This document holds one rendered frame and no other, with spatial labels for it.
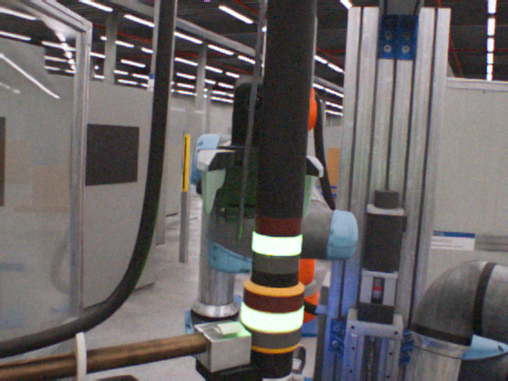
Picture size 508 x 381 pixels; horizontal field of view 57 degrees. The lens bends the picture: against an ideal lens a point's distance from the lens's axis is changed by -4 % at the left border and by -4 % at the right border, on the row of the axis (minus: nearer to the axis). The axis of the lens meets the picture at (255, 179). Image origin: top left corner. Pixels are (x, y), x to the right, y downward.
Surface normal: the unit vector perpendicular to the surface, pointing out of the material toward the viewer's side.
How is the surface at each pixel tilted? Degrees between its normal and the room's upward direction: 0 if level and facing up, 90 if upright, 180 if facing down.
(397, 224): 90
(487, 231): 90
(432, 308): 74
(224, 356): 90
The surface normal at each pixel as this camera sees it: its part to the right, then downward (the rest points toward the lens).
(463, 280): -0.61, -0.57
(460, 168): -0.06, 0.08
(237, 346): 0.52, 0.11
